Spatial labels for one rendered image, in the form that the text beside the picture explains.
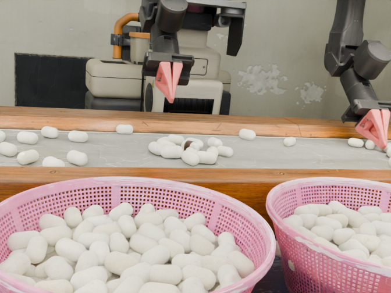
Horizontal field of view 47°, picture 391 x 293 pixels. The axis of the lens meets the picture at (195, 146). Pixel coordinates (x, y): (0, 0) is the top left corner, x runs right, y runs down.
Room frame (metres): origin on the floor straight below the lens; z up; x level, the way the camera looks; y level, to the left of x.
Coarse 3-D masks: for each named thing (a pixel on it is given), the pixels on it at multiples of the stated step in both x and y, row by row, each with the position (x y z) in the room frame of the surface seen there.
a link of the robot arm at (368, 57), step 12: (360, 48) 1.01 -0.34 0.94; (372, 48) 0.98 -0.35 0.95; (384, 48) 0.99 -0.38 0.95; (324, 60) 1.09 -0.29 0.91; (336, 60) 1.05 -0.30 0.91; (348, 60) 1.03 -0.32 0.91; (360, 60) 0.99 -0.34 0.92; (372, 60) 0.96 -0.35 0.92; (384, 60) 0.96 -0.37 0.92; (336, 72) 1.05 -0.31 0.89; (360, 72) 0.99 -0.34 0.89; (372, 72) 0.98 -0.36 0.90
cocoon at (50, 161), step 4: (48, 156) 0.60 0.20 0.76; (52, 156) 0.60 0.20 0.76; (44, 160) 0.60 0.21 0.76; (48, 160) 0.59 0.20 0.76; (52, 160) 0.59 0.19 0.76; (56, 160) 0.59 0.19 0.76; (60, 160) 0.59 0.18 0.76; (44, 164) 0.59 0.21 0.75; (48, 164) 0.59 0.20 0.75; (52, 164) 0.58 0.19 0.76; (56, 164) 0.58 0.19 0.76; (60, 164) 0.59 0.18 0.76; (64, 164) 0.59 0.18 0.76
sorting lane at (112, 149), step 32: (0, 160) 0.63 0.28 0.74; (64, 160) 0.66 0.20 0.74; (96, 160) 0.67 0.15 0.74; (128, 160) 0.69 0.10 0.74; (160, 160) 0.70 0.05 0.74; (224, 160) 0.74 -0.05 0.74; (256, 160) 0.76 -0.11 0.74; (288, 160) 0.77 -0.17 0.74; (320, 160) 0.80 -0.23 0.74; (352, 160) 0.82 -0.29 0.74; (384, 160) 0.84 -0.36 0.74
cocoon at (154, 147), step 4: (152, 144) 0.74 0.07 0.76; (156, 144) 0.73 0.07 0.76; (160, 144) 0.73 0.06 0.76; (148, 148) 0.74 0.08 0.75; (152, 148) 0.73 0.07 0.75; (156, 148) 0.73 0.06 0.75; (160, 148) 0.73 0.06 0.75; (152, 152) 0.74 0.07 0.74; (156, 152) 0.73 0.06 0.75; (160, 152) 0.73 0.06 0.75
